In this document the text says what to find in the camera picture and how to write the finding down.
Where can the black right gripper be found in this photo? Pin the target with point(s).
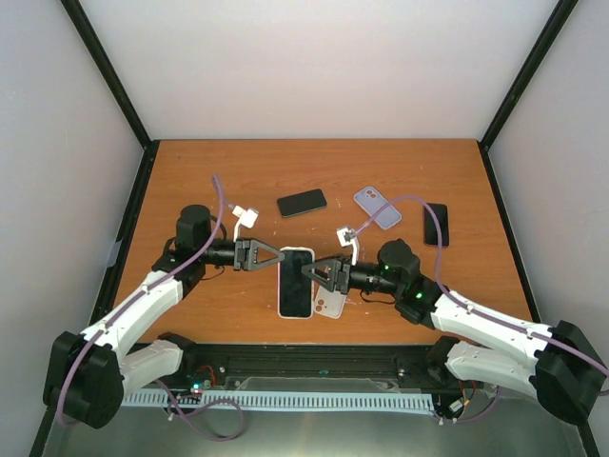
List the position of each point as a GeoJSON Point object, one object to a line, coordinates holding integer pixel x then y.
{"type": "Point", "coordinates": [339, 274]}

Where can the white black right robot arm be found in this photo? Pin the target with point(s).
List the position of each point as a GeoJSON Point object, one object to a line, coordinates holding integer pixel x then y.
{"type": "Point", "coordinates": [433, 305]}

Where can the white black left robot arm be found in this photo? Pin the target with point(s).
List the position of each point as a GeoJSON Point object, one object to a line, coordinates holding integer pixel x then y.
{"type": "Point", "coordinates": [92, 372]}

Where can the lavender phone case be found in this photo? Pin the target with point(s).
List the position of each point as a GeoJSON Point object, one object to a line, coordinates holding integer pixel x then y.
{"type": "Point", "coordinates": [378, 209]}

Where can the light blue cable duct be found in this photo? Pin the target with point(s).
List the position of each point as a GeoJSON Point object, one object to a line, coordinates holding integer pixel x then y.
{"type": "Point", "coordinates": [311, 401]}

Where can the green-edged black phone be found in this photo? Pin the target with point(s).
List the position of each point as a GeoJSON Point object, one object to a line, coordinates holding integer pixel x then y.
{"type": "Point", "coordinates": [301, 203]}

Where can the white-edged black phone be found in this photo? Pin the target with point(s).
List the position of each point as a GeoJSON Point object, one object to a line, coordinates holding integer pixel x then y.
{"type": "Point", "coordinates": [295, 283]}

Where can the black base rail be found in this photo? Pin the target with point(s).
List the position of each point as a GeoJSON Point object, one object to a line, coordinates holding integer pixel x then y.
{"type": "Point", "coordinates": [309, 362]}

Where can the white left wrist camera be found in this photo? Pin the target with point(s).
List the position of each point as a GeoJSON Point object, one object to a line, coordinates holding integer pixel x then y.
{"type": "Point", "coordinates": [246, 219]}

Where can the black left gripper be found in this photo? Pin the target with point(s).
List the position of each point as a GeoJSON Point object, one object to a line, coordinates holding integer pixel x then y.
{"type": "Point", "coordinates": [245, 255]}

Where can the red-edged black phone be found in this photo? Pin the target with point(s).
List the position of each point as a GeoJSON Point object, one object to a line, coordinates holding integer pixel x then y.
{"type": "Point", "coordinates": [436, 225]}

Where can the black left frame post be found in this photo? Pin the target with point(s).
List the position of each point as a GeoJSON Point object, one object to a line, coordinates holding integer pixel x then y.
{"type": "Point", "coordinates": [99, 56]}

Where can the cream phone case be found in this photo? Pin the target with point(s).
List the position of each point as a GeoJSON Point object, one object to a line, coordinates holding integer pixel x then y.
{"type": "Point", "coordinates": [328, 304]}
{"type": "Point", "coordinates": [296, 318]}

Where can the black corner frame post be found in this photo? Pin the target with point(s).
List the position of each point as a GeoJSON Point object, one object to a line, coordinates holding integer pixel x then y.
{"type": "Point", "coordinates": [544, 42]}

